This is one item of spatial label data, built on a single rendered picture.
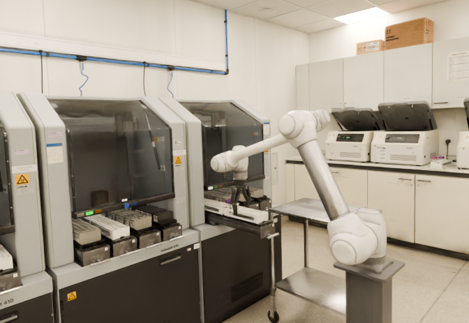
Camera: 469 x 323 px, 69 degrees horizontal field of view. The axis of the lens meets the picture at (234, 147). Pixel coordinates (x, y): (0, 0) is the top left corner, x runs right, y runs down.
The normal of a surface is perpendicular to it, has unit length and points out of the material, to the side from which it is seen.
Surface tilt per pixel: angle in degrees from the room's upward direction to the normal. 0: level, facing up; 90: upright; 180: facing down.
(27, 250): 90
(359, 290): 90
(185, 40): 90
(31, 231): 90
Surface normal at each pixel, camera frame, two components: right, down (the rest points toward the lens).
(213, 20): 0.70, 0.04
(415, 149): -0.71, 0.07
